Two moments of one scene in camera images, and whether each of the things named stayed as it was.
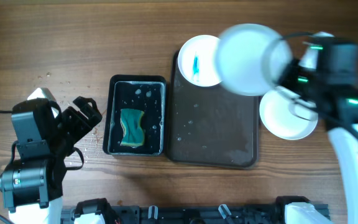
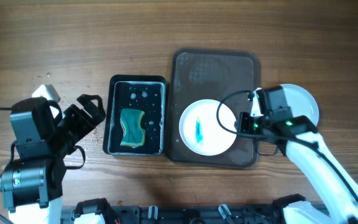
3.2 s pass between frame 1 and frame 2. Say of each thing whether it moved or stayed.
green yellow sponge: stayed
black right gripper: moved
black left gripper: stayed
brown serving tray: stayed
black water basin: stayed
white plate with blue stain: moved
